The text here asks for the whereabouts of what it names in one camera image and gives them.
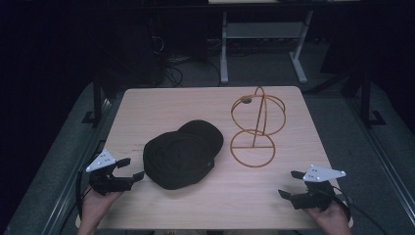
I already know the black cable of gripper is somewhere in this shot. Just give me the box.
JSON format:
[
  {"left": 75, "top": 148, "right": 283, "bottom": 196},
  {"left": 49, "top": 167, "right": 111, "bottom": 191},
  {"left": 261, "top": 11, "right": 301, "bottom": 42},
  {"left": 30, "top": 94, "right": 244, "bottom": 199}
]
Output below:
[
  {"left": 75, "top": 169, "right": 96, "bottom": 218},
  {"left": 332, "top": 187, "right": 390, "bottom": 235}
]

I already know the white metal desk frame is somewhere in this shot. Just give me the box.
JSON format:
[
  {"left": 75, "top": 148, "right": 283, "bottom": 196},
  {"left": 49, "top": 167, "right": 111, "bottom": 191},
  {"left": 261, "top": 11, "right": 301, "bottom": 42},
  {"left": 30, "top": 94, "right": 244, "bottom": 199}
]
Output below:
[{"left": 219, "top": 9, "right": 315, "bottom": 85}]

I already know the black hat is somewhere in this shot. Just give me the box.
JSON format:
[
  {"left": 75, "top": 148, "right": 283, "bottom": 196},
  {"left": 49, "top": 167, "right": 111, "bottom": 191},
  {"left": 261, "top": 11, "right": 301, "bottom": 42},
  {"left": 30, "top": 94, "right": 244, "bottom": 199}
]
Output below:
[{"left": 142, "top": 119, "right": 225, "bottom": 191}]

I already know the person's right hand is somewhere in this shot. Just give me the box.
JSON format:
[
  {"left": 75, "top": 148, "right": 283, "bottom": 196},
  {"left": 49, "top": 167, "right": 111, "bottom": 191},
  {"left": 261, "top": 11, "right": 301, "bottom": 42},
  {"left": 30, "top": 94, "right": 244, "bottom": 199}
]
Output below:
[{"left": 304, "top": 199, "right": 352, "bottom": 230}]

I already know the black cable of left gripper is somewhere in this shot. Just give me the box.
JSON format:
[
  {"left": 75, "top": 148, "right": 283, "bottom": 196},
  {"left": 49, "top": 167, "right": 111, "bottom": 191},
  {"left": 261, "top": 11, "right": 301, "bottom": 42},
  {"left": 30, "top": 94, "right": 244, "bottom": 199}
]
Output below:
[{"left": 75, "top": 169, "right": 96, "bottom": 218}]

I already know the person's left hand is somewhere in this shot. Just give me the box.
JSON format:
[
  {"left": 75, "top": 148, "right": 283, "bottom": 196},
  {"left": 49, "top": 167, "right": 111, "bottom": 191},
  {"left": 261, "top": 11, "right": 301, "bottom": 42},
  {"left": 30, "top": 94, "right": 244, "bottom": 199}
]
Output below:
[{"left": 80, "top": 188, "right": 123, "bottom": 227}]

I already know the bundle of floor cables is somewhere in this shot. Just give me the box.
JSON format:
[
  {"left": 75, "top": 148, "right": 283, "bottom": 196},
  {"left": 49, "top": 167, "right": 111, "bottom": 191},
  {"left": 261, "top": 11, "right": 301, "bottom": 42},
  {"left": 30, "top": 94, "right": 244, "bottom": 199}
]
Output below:
[{"left": 149, "top": 34, "right": 223, "bottom": 88}]

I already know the golden wire hat stand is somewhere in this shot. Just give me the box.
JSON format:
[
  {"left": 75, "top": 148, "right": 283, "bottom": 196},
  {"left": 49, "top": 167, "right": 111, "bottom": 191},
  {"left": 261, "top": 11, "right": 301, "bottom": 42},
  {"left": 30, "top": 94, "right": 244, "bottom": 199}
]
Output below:
[{"left": 229, "top": 85, "right": 288, "bottom": 169}]

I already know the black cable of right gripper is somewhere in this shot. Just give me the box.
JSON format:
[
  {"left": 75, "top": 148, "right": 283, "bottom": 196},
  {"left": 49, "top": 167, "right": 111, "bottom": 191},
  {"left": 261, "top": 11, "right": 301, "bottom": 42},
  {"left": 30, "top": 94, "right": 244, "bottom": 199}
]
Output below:
[{"left": 332, "top": 187, "right": 390, "bottom": 235}]

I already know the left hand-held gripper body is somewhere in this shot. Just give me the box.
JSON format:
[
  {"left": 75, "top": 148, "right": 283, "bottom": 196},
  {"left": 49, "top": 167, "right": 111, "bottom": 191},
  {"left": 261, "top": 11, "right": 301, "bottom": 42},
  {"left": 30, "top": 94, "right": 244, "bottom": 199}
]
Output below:
[{"left": 85, "top": 149, "right": 133, "bottom": 197}]

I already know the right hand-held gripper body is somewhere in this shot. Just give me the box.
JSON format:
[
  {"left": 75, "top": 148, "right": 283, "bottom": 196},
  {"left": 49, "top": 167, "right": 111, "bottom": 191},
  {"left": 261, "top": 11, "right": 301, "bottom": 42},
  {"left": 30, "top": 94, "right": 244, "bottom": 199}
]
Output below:
[{"left": 290, "top": 164, "right": 347, "bottom": 212}]

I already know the black metal stand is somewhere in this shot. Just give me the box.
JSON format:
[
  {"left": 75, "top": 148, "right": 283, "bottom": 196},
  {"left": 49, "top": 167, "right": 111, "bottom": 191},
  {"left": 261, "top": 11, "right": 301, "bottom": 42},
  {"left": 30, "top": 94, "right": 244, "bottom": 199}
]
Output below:
[
  {"left": 359, "top": 68, "right": 388, "bottom": 128},
  {"left": 81, "top": 70, "right": 106, "bottom": 125}
]

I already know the aluminium rail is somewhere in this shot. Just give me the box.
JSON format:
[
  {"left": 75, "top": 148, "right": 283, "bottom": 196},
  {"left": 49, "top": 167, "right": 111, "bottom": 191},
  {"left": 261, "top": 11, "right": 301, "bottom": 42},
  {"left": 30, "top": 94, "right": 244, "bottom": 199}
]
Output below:
[
  {"left": 40, "top": 96, "right": 125, "bottom": 235},
  {"left": 345, "top": 96, "right": 415, "bottom": 226}
]

